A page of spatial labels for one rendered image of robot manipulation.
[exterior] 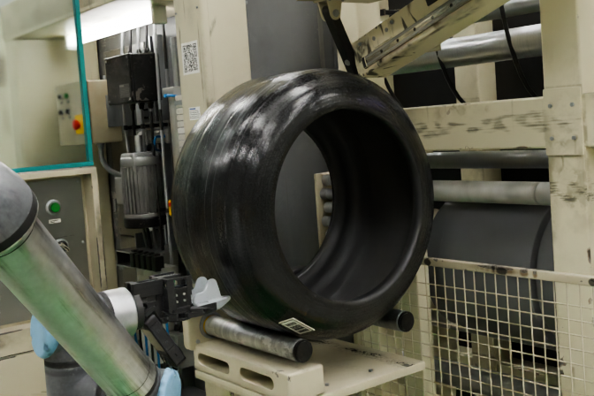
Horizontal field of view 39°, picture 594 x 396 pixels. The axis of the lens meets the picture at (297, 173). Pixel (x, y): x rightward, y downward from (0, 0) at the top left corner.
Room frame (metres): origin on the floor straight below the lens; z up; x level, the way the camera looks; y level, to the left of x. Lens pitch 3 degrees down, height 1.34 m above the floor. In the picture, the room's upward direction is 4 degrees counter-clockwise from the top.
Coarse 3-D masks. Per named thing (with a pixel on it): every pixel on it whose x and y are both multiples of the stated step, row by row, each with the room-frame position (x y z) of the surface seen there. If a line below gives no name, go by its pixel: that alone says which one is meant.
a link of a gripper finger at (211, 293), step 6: (210, 282) 1.55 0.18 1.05; (216, 282) 1.56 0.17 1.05; (204, 288) 1.55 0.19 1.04; (210, 288) 1.55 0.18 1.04; (216, 288) 1.56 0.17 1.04; (198, 294) 1.53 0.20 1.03; (204, 294) 1.54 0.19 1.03; (210, 294) 1.55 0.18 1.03; (216, 294) 1.56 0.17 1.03; (198, 300) 1.53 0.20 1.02; (204, 300) 1.54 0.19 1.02; (210, 300) 1.55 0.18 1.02; (216, 300) 1.56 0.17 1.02; (222, 300) 1.56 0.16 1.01; (228, 300) 1.58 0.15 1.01; (198, 306) 1.52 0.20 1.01; (222, 306) 1.57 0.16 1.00
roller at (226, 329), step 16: (208, 320) 1.83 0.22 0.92; (224, 320) 1.79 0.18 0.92; (224, 336) 1.77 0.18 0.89; (240, 336) 1.71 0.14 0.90; (256, 336) 1.67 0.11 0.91; (272, 336) 1.63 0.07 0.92; (288, 336) 1.61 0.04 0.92; (272, 352) 1.62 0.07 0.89; (288, 352) 1.58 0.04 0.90; (304, 352) 1.57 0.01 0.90
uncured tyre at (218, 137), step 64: (192, 128) 1.72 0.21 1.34; (256, 128) 1.55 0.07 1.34; (320, 128) 1.95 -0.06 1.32; (384, 128) 1.88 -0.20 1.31; (192, 192) 1.61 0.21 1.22; (256, 192) 1.52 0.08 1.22; (384, 192) 1.95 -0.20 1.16; (192, 256) 1.64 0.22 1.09; (256, 256) 1.52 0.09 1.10; (320, 256) 1.94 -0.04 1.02; (384, 256) 1.90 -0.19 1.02; (256, 320) 1.62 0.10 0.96; (320, 320) 1.59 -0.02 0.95
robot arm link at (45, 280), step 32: (0, 192) 0.97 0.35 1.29; (32, 192) 1.03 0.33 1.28; (0, 224) 0.97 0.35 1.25; (32, 224) 1.00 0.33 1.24; (0, 256) 1.01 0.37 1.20; (32, 256) 1.03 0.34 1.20; (64, 256) 1.10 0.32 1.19; (32, 288) 1.06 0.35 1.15; (64, 288) 1.09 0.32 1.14; (64, 320) 1.12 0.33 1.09; (96, 320) 1.16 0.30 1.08; (96, 352) 1.19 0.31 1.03; (128, 352) 1.24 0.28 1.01; (128, 384) 1.26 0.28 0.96; (160, 384) 1.32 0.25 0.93
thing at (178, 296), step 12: (156, 276) 1.55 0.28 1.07; (168, 276) 1.53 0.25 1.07; (180, 276) 1.55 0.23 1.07; (132, 288) 1.46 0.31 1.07; (144, 288) 1.47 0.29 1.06; (156, 288) 1.49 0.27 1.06; (168, 288) 1.48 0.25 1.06; (180, 288) 1.50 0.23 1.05; (144, 300) 1.48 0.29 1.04; (156, 300) 1.49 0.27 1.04; (168, 300) 1.48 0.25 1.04; (180, 300) 1.51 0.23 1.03; (144, 312) 1.48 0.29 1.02; (156, 312) 1.49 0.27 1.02; (168, 312) 1.48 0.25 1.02; (180, 312) 1.50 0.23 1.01
